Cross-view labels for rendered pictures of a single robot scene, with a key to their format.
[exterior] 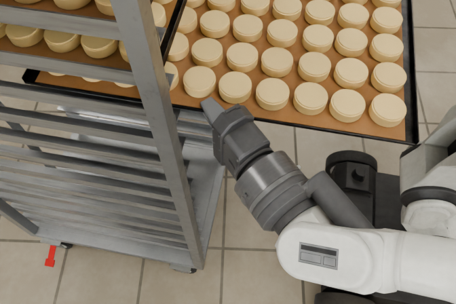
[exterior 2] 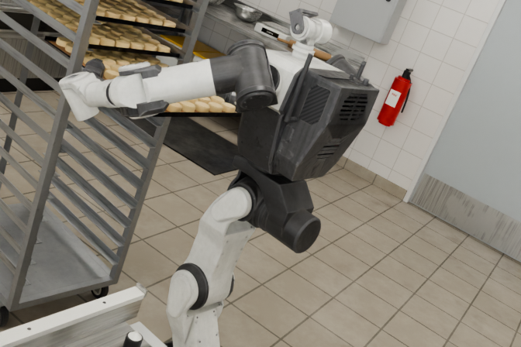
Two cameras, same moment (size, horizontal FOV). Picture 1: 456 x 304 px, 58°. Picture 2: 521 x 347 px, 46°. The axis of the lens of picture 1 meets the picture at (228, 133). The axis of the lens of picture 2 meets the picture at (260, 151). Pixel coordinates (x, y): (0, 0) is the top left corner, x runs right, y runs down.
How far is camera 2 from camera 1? 1.64 m
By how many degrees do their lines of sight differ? 44
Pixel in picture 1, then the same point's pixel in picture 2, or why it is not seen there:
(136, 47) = (84, 12)
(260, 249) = not seen: outside the picture
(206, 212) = (56, 288)
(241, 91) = (112, 73)
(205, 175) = (82, 276)
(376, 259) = (87, 77)
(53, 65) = (59, 26)
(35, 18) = (67, 1)
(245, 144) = (91, 67)
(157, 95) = (79, 40)
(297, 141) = not seen: hidden behind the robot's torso
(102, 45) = not seen: hidden behind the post
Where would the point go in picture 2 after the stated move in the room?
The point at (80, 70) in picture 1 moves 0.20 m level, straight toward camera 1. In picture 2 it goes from (66, 31) to (43, 42)
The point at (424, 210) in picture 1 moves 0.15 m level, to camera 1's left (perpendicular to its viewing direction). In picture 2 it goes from (177, 276) to (140, 252)
